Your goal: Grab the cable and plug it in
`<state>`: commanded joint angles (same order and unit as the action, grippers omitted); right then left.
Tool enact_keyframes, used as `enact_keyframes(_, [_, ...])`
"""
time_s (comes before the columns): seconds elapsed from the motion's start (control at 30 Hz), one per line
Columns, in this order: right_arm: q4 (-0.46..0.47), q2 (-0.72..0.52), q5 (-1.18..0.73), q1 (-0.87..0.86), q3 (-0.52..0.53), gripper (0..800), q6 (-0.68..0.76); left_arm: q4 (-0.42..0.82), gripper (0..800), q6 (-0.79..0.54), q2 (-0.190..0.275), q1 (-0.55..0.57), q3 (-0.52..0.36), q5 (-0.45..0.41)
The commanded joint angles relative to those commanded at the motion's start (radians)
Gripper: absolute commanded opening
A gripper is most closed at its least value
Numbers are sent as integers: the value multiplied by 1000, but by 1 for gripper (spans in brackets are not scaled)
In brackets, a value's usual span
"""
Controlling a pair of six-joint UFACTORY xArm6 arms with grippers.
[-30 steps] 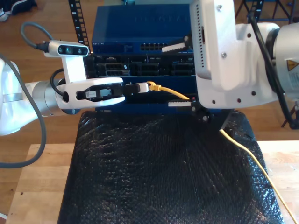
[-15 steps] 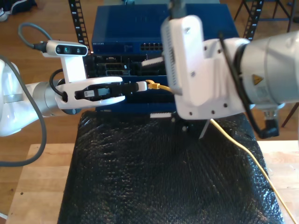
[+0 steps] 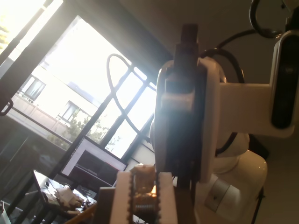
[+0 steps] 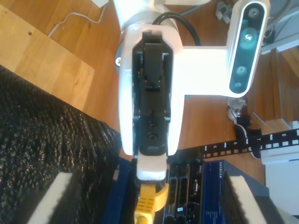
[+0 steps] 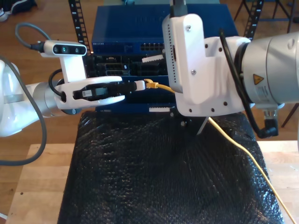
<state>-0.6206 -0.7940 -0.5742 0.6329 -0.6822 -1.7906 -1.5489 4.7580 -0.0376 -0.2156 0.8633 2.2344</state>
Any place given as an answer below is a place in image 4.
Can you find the blue rack base panel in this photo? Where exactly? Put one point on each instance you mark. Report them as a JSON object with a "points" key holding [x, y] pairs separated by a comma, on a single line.
{"points": [[121, 198]]}

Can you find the black rack server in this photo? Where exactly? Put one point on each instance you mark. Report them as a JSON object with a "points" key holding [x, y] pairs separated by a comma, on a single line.
{"points": [[198, 172]]}

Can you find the black bubble wrap mat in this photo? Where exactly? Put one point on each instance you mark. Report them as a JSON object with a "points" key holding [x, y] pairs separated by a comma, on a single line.
{"points": [[46, 140]]}

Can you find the dark sneaker white sole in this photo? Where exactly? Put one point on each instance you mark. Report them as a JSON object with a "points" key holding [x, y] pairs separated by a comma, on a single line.
{"points": [[247, 133]]}

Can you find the white shoe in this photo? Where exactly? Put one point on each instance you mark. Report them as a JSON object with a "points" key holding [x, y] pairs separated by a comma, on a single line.
{"points": [[236, 108]]}

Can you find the grey metal parts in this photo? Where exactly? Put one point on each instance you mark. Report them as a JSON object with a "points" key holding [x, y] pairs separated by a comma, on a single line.
{"points": [[222, 10]]}

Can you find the blue network switch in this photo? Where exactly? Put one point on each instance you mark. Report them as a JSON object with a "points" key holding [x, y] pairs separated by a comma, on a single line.
{"points": [[212, 186]]}

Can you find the black perforated rack post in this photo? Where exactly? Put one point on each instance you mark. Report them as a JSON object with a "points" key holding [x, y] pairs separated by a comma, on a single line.
{"points": [[220, 146]]}

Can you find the silver camera bar with bracket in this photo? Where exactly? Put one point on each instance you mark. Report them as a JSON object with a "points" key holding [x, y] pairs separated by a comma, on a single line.
{"points": [[247, 46]]}

